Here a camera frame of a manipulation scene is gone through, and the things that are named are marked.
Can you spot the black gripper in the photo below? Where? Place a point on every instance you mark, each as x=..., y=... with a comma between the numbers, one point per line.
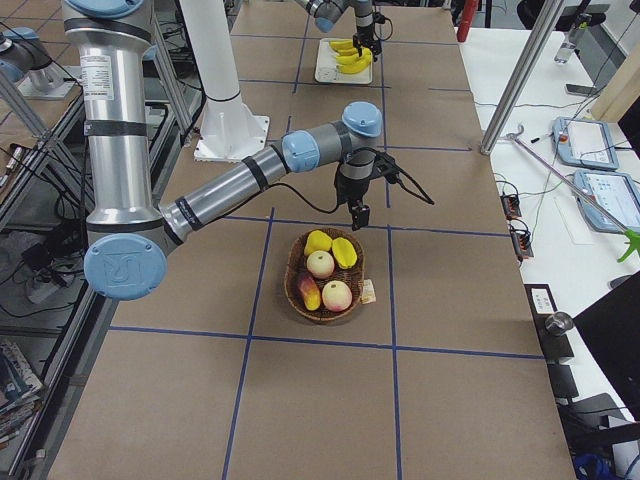
x=362, y=25
x=351, y=189

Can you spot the yellow banana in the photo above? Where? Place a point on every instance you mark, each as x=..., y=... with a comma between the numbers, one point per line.
x=339, y=44
x=351, y=60
x=354, y=68
x=351, y=52

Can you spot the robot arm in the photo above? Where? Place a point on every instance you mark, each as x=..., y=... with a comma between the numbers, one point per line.
x=130, y=237
x=326, y=13

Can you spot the brown woven wicker basket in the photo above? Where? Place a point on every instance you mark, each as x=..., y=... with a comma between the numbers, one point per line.
x=296, y=264

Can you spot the white bear tray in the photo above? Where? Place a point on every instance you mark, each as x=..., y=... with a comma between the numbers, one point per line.
x=326, y=71

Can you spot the yellow lemon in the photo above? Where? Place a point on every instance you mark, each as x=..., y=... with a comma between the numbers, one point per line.
x=317, y=240

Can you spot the red white apple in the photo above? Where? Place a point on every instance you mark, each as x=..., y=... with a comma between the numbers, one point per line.
x=320, y=265

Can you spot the paper label tag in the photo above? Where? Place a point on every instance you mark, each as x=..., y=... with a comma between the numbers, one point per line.
x=368, y=294

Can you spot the pink white peach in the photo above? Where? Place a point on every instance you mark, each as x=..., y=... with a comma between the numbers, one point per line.
x=336, y=296

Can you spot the yellow red mango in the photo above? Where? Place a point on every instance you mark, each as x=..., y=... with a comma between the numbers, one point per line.
x=308, y=291

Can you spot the red cylinder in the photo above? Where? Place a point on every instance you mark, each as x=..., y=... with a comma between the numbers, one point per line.
x=466, y=19

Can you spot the water bottle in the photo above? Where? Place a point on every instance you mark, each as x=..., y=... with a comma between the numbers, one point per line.
x=572, y=38

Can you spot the small steel cup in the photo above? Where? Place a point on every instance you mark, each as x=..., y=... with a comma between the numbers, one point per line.
x=558, y=323

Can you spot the blue teach pendant far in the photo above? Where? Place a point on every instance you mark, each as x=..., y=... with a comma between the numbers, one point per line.
x=585, y=143

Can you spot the blue teach pendant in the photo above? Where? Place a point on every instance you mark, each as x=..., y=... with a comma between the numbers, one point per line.
x=585, y=143
x=613, y=191

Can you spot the blue teach pendant near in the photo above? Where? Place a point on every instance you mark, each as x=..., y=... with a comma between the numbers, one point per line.
x=613, y=191

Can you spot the green tipped reacher grabber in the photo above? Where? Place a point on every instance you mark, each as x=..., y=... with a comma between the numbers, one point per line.
x=631, y=235

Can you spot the black monitor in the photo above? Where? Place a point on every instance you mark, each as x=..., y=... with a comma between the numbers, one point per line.
x=610, y=330

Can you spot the stack of magazines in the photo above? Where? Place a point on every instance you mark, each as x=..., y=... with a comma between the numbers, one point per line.
x=20, y=389

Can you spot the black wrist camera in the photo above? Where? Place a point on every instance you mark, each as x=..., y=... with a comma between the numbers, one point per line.
x=383, y=26
x=385, y=167

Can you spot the aluminium frame post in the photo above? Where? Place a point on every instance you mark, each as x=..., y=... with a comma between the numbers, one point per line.
x=537, y=39

